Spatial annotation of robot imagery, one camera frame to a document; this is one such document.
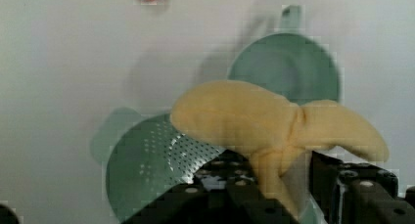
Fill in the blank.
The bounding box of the yellow plush peeled banana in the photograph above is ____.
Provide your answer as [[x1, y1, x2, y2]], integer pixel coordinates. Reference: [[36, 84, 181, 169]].
[[170, 80, 390, 218]]

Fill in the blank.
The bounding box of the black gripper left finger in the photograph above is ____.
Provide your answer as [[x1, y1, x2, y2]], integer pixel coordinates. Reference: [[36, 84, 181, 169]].
[[122, 151, 299, 224]]

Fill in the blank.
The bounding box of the green mug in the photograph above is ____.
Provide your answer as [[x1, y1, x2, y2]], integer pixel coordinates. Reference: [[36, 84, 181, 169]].
[[228, 5, 341, 105]]

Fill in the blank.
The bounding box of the black round container upper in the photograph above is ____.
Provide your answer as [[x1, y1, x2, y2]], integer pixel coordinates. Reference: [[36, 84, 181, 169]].
[[0, 204, 20, 224]]

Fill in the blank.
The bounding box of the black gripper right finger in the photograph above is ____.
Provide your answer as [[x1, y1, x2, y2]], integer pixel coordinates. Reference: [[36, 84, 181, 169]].
[[309, 152, 415, 224]]

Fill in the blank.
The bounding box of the green perforated colander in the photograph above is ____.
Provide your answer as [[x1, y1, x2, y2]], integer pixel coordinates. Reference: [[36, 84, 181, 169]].
[[90, 108, 224, 223]]

